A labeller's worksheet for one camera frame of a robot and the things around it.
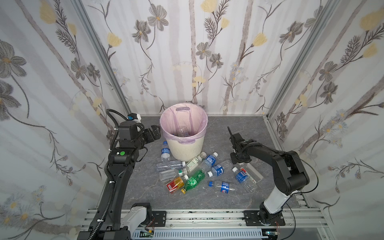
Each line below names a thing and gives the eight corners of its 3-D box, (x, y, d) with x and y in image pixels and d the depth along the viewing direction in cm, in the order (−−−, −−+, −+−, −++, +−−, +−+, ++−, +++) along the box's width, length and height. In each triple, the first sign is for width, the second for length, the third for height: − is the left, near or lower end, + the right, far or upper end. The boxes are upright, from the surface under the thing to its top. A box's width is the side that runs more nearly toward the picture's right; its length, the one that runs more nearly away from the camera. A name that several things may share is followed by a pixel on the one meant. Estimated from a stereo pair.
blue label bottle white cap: (197, 168, 93) (197, 165, 89) (212, 154, 100) (213, 150, 96) (204, 175, 90) (204, 171, 86) (219, 159, 97) (220, 155, 93)
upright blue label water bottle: (161, 163, 96) (159, 159, 91) (164, 146, 104) (162, 141, 100) (170, 163, 96) (169, 159, 91) (172, 146, 104) (171, 141, 100)
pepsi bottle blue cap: (208, 194, 83) (209, 191, 79) (208, 183, 87) (208, 180, 83) (235, 194, 83) (237, 191, 79) (233, 183, 87) (235, 180, 83)
